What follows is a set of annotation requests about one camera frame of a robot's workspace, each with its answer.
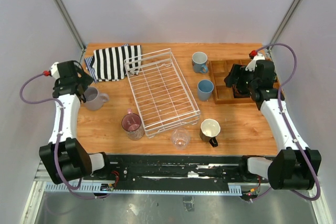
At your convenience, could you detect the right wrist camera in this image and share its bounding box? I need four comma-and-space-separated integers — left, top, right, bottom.
246, 50, 265, 71

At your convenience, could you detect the blue floral mug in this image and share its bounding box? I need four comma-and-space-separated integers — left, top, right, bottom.
192, 51, 208, 73

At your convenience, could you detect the clear glass cup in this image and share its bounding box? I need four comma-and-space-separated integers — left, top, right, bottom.
171, 128, 191, 150

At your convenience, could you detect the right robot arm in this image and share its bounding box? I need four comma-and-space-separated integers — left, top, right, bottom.
224, 60, 321, 190

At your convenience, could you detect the plain blue cup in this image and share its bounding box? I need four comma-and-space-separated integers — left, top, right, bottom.
197, 79, 214, 101

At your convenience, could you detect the black white-lined mug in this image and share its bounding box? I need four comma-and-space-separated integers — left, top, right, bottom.
199, 119, 221, 147

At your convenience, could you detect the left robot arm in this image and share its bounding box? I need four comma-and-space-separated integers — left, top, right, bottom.
39, 60, 112, 184

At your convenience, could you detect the white wire dish rack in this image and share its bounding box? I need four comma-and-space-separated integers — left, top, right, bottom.
124, 48, 201, 138

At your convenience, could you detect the pink ghost mug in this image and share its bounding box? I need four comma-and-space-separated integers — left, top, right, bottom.
121, 109, 145, 141

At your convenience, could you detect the grey slotted cable duct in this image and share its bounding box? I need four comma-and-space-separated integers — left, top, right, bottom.
44, 183, 242, 196

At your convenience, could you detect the lilac grey mug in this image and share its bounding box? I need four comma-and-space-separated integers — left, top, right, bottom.
84, 87, 110, 111

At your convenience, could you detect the black white striped cloth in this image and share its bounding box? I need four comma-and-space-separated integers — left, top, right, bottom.
90, 44, 142, 82

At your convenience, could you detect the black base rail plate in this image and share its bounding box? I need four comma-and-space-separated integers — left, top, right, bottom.
81, 153, 270, 193

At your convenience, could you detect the wooden compartment tray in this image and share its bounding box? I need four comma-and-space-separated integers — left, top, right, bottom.
209, 58, 279, 108

